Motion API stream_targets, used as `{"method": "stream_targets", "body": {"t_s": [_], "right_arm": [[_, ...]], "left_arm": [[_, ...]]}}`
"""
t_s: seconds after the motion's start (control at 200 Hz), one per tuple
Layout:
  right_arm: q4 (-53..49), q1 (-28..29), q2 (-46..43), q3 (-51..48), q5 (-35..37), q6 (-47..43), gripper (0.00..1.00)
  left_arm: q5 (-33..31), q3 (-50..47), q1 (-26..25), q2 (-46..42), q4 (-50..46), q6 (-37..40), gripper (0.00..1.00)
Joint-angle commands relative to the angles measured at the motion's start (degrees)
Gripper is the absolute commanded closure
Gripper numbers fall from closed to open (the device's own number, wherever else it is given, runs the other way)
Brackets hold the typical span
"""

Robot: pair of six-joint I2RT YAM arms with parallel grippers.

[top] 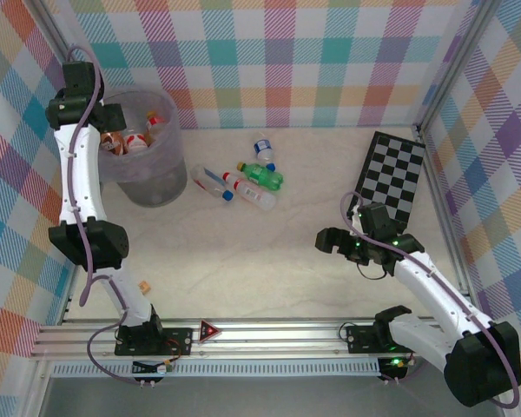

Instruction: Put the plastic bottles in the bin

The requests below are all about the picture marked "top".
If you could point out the clear bottle red label yellow cap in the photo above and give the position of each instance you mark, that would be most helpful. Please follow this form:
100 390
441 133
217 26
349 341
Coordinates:
156 128

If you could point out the small wooden block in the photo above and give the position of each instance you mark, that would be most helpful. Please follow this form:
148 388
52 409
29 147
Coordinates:
144 287

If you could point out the black and grey chessboard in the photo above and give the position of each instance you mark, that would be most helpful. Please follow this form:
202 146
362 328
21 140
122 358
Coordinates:
395 174

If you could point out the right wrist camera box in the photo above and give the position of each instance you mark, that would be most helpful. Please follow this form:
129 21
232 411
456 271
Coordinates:
375 219

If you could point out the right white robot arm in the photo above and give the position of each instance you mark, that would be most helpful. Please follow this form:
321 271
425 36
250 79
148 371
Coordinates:
434 286

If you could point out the white bottle red cap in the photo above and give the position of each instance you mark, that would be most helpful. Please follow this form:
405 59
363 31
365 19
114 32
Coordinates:
252 193

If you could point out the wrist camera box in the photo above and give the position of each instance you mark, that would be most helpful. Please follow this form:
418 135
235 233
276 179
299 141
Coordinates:
80 78
375 219

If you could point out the green bottle yellow cap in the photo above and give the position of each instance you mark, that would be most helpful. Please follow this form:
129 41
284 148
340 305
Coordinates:
265 176

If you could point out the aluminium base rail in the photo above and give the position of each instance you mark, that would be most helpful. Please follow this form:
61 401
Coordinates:
265 336

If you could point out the small clear bottle blue label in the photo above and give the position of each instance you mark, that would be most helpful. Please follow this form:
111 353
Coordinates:
263 147

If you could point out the red triangle warning sign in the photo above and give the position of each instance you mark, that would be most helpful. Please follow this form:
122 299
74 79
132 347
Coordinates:
208 332

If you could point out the aluminium side rail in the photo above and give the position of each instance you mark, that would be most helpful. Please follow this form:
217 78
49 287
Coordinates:
449 217

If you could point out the copper coffee bottle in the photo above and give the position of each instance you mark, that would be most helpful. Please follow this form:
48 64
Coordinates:
113 142

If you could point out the aluminium frame post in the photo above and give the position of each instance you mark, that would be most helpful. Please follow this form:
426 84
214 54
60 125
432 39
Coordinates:
52 30
456 61

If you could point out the clear bottle blue cap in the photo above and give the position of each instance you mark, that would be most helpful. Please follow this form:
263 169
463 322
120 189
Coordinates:
206 180

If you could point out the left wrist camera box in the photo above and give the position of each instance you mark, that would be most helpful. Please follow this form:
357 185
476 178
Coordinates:
80 78

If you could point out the small green circuit board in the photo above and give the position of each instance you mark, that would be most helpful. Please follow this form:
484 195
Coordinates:
154 368
395 362

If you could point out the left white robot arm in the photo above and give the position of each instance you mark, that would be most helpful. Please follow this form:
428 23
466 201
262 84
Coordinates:
78 174

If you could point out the translucent grey plastic bin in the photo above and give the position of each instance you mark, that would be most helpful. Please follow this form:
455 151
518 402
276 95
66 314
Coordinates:
156 182

